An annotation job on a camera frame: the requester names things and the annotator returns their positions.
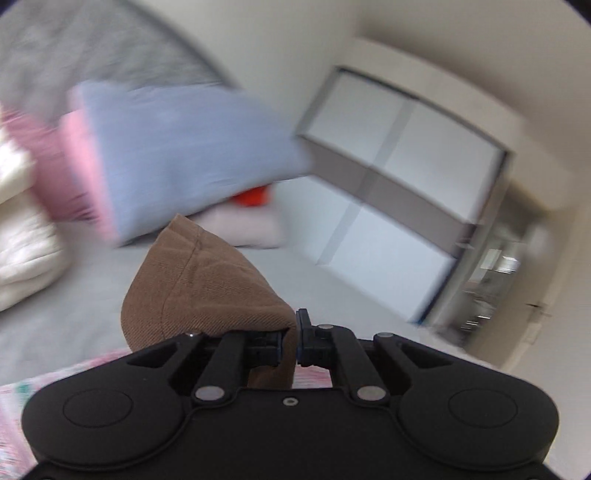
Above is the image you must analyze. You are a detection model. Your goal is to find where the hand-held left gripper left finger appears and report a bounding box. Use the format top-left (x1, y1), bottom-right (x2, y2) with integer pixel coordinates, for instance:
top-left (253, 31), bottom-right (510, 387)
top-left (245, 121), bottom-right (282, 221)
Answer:
top-left (127, 329), bottom-right (286, 407)

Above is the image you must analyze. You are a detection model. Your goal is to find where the white door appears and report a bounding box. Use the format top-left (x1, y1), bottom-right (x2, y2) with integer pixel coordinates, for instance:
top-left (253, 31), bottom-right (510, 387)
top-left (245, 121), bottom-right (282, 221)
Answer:
top-left (471, 272), bottom-right (568, 370)

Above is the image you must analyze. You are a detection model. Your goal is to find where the patterned striped blanket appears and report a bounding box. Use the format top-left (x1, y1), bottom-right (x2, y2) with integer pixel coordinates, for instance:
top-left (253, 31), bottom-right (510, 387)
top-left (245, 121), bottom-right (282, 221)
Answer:
top-left (0, 348), bottom-right (333, 480)

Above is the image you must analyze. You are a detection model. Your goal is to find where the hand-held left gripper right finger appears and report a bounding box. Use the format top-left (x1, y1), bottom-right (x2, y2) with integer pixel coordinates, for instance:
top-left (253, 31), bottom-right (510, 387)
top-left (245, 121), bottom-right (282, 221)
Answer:
top-left (296, 308), bottom-right (455, 407)

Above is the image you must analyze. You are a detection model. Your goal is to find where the brown coat with fur collar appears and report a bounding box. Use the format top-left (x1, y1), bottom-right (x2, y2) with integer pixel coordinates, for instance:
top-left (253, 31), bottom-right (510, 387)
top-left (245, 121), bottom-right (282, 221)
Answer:
top-left (121, 215), bottom-right (298, 391)

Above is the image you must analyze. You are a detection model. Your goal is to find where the cream folded quilt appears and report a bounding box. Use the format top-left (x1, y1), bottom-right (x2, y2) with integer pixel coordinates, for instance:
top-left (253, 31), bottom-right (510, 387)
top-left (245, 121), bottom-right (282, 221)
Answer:
top-left (0, 134), bottom-right (68, 312)

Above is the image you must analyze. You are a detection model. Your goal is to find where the grey padded headboard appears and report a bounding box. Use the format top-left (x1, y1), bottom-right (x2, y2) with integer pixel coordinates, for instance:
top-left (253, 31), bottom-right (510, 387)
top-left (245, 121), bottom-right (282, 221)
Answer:
top-left (0, 0), bottom-right (232, 109)

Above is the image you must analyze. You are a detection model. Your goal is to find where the pink folded blanket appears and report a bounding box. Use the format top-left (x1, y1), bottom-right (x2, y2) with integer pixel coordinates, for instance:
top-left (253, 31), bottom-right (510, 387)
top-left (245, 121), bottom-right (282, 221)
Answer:
top-left (0, 104), bottom-right (116, 245)

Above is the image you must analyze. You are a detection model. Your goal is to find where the white and grey wardrobe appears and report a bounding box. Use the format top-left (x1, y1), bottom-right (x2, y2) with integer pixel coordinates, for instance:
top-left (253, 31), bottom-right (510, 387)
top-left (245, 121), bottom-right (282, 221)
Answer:
top-left (293, 37), bottom-right (529, 326)

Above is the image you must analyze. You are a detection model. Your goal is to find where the beige folded quilt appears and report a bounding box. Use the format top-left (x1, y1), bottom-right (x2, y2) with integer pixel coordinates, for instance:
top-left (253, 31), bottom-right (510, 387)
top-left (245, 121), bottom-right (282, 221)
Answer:
top-left (194, 205), bottom-right (289, 250)

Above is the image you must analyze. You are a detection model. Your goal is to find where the blue-grey folded quilt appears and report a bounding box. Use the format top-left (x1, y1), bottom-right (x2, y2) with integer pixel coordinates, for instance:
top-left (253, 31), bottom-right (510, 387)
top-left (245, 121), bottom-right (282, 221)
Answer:
top-left (69, 80), bottom-right (315, 247)

